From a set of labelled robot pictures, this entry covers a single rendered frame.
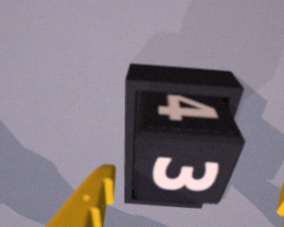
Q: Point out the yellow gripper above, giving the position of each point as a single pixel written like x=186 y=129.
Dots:
x=86 y=206

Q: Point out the black number cube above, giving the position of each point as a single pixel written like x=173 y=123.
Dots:
x=187 y=147

